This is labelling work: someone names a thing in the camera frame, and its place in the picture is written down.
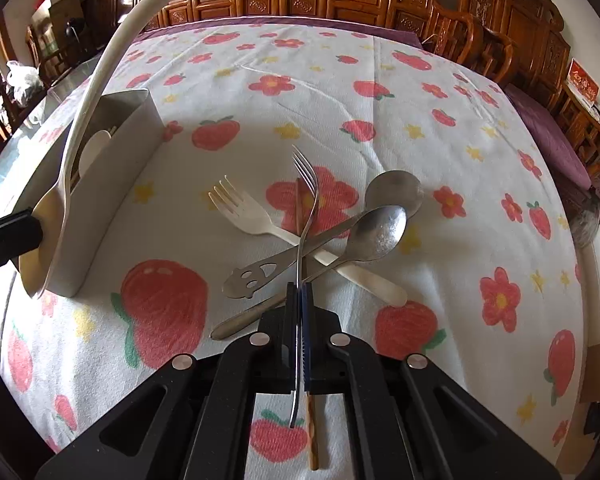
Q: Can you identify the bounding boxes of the cream plastic soup spoon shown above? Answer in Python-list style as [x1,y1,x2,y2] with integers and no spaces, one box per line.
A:
[18,0,172,298]

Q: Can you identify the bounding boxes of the brown wooden chopstick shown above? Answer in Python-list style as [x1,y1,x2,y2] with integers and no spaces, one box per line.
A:
[294,176,322,472]

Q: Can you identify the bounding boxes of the grey metal utensil tray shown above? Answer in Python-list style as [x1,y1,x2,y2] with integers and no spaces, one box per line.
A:
[9,88,166,299]

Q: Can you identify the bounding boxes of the plain metal spoon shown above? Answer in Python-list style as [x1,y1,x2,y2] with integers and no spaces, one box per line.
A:
[209,204,410,342]

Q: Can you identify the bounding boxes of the cream plastic fork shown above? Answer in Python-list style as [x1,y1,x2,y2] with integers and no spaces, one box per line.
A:
[209,170,422,304]

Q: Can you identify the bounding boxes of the smiley handle metal spoon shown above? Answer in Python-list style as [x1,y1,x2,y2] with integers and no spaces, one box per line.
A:
[209,170,424,304]

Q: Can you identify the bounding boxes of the silver metal fork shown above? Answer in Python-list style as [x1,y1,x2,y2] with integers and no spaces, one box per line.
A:
[289,145,320,428]

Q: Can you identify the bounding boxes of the white plastic bag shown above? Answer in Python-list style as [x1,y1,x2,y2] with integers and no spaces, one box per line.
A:
[6,60,45,107]

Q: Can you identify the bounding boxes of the stacked cardboard boxes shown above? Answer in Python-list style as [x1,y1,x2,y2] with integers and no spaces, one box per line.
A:
[31,0,85,49]

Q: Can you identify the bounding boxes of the strawberry flower print tablecloth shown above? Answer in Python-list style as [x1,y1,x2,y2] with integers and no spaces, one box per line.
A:
[0,25,583,460]

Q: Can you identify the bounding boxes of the purple armchair cushion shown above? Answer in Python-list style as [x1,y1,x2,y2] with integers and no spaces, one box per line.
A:
[504,84,592,191]

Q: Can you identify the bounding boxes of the red greeting card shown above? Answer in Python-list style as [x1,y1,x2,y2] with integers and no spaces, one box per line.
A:
[567,58,600,106]

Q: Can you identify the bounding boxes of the carved wooden armchair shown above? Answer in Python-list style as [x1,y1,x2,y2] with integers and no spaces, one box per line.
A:
[460,0,600,198]

